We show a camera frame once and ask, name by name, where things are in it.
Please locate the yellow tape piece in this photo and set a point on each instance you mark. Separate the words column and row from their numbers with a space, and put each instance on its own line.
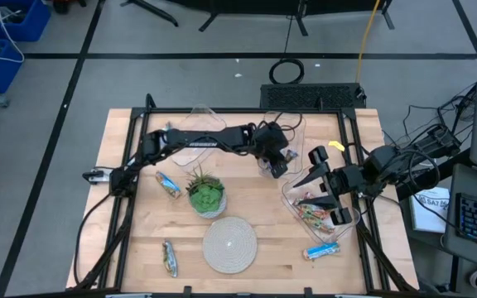
column 336, row 145

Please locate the white printed booklet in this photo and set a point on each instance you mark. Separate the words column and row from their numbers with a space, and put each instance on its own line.
column 431, row 211

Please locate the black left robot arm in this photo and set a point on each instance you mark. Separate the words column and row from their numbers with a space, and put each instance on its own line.
column 205, row 140

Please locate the black computer case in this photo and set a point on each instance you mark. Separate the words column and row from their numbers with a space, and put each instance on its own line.
column 311, row 96

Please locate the colourful granola bar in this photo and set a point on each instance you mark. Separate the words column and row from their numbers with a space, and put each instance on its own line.
column 312, row 214
column 324, row 226

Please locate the green succulent in pot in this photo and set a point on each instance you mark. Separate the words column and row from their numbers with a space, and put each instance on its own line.
column 206, row 198

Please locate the black floor stand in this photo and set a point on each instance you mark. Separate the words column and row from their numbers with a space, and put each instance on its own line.
column 300, row 16

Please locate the blue and orange granola bar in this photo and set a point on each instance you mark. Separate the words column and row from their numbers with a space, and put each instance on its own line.
column 168, row 184

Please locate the black stand leg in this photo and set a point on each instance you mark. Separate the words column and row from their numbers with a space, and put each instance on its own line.
column 151, row 10

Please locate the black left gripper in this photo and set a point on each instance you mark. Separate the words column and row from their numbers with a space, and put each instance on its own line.
column 272, row 140

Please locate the grey desk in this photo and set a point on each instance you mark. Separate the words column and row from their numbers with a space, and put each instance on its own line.
column 454, row 240

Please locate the round woven coaster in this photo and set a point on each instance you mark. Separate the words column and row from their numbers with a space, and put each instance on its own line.
column 230, row 245

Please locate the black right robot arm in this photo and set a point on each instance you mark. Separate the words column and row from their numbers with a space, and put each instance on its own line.
column 387, row 163

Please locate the clear plastic container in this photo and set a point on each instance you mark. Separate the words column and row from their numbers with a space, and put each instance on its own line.
column 296, row 128
column 346, row 232
column 199, row 132

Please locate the green granola bar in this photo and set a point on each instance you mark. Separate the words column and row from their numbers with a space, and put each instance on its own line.
column 169, row 258

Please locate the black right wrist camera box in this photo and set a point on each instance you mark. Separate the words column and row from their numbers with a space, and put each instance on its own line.
column 350, row 180

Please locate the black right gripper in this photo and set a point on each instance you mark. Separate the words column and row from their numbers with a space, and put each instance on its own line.
column 333, row 186

